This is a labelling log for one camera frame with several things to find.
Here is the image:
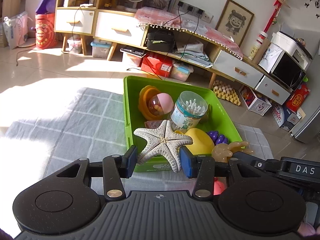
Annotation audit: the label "yellow plastic toy cup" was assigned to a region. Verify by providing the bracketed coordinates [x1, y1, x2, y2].
[184, 128, 215, 155]

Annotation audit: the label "white starfish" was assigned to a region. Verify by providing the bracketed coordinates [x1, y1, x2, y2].
[133, 120, 193, 173]

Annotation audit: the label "pink rectangular box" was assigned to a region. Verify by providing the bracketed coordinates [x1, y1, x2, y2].
[144, 120, 162, 129]

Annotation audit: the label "clear cotton swab jar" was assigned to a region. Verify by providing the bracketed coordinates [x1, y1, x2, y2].
[169, 90, 208, 133]

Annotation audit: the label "pink capsule ball toy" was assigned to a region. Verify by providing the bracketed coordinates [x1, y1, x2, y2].
[148, 93, 174, 116]

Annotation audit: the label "pink pig toy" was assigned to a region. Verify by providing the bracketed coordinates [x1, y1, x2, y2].
[214, 177, 227, 195]

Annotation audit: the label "purple toy grapes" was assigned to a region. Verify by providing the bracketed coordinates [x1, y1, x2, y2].
[207, 131, 229, 145]

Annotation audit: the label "green plastic cookie box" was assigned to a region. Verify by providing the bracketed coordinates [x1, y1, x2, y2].
[122, 75, 244, 173]

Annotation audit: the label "grey checked table cloth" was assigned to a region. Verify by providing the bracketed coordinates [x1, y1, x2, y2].
[4, 87, 275, 196]

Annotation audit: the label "white patterned storage box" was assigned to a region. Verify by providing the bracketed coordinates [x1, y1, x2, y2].
[239, 85, 272, 116]

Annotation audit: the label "egg tray with eggs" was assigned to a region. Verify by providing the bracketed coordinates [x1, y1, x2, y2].
[213, 80, 241, 106]

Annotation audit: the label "black microwave oven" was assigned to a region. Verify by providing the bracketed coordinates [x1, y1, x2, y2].
[258, 43, 306, 91]

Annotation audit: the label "red box under cabinet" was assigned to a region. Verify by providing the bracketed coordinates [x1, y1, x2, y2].
[140, 52, 173, 77]

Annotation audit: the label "black bag on shelf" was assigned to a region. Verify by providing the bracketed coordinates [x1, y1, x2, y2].
[146, 30, 175, 53]

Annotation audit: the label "framed cartoon girl picture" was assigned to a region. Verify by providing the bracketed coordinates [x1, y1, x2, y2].
[215, 0, 254, 46]

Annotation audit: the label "red paper bag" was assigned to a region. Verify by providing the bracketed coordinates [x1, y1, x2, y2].
[35, 13, 58, 49]

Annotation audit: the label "wooden tv cabinet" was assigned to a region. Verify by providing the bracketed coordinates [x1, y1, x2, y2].
[54, 0, 291, 104]

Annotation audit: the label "pink lace cover cloth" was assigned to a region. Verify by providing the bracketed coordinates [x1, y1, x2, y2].
[135, 7, 244, 60]

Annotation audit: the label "white plastic shopping bag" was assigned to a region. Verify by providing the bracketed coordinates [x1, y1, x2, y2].
[3, 11, 28, 49]

